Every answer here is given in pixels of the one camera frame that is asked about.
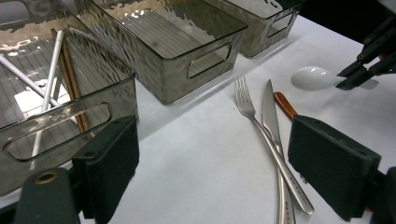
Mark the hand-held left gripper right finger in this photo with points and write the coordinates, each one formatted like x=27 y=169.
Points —
x=333 y=165

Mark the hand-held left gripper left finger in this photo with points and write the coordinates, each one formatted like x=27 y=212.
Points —
x=106 y=168

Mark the white ceramic spoon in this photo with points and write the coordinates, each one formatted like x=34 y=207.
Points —
x=311 y=79

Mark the clear grey plastic bin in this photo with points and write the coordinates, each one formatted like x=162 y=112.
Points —
x=258 y=40
x=174 y=74
x=118 y=99

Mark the brown wooden spoon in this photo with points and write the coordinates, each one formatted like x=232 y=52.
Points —
x=285 y=105

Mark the metal knife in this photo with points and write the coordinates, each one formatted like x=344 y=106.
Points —
x=270 y=112

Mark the brown wooden chopstick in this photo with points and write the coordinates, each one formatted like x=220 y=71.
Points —
x=63 y=67
x=74 y=84

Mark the white chopstick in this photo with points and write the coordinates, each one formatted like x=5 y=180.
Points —
x=51 y=81
x=21 y=76

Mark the metal fork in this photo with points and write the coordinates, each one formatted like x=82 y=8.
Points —
x=246 y=105

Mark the black curtain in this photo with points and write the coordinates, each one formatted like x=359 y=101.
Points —
x=336 y=18

